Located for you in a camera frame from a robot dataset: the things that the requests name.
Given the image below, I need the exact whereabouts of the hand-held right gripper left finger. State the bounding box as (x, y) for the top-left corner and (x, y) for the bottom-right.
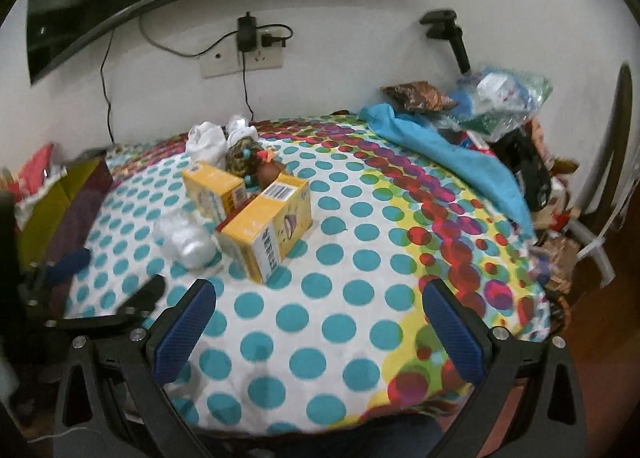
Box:
(52, 278), (217, 458)

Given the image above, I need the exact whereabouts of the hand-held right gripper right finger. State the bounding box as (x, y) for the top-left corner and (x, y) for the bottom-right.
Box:
(422, 279), (587, 458)

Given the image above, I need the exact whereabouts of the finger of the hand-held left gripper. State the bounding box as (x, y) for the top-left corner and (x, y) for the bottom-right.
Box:
(25, 274), (167, 334)
(20, 248), (92, 310)

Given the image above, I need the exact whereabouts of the yellow and purple cushion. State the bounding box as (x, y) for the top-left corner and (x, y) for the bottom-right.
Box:
(20, 155), (115, 289)

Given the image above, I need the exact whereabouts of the red cloth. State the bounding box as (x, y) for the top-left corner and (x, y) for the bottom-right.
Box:
(14, 143), (68, 226)

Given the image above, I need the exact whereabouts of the white crumpled plastic bag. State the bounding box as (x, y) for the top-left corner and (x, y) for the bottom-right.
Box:
(152, 212), (222, 269)

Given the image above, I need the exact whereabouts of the long yellow carton box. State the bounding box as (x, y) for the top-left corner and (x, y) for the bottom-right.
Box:
(215, 173), (313, 285)

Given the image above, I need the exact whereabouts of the polka dot blanket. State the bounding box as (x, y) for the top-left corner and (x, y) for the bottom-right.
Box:
(65, 113), (553, 439)

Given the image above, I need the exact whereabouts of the small yellow carton box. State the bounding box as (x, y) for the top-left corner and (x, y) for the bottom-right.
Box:
(181, 163), (247, 226)

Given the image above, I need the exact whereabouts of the white plastic chair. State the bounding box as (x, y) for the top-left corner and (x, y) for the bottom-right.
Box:
(570, 173), (633, 289)

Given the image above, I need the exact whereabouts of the blue cloth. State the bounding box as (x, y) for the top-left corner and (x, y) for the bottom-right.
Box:
(359, 103), (536, 239)

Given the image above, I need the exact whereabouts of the black bag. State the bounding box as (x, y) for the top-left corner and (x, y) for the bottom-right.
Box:
(492, 131), (553, 211)

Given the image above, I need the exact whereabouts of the brown round toy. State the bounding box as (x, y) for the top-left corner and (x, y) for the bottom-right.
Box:
(252, 148), (287, 189)

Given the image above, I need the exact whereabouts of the red patterned packet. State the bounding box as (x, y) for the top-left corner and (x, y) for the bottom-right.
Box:
(459, 131), (496, 153)

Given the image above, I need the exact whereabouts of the small white crumpled cloth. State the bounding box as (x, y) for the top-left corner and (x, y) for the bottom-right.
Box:
(227, 113), (261, 140)

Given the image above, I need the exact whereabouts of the brown patterned snack packet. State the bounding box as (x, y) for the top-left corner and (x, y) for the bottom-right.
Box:
(381, 81), (458, 113)

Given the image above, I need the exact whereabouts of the pile of clear plastic bags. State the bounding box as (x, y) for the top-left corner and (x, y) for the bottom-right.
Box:
(435, 66), (555, 140)

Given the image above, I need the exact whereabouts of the black power adapter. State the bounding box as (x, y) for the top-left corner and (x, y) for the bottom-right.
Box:
(236, 12), (259, 53)

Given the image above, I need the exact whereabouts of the black television cable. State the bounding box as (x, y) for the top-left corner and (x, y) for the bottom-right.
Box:
(100, 32), (115, 145)

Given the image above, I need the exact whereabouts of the braided rope ball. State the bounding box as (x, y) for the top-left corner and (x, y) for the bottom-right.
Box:
(225, 135), (262, 174)

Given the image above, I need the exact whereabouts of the grey cable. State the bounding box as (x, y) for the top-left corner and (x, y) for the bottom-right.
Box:
(139, 13), (241, 58)

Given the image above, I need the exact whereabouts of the black adapter cable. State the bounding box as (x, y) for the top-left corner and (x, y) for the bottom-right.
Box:
(242, 51), (255, 122)

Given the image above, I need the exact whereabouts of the white wall outlet plate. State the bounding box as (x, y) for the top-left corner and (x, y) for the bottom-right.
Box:
(200, 36), (287, 79)

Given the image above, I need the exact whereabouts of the black clamp mount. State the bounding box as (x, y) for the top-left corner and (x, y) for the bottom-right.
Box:
(419, 8), (472, 74)

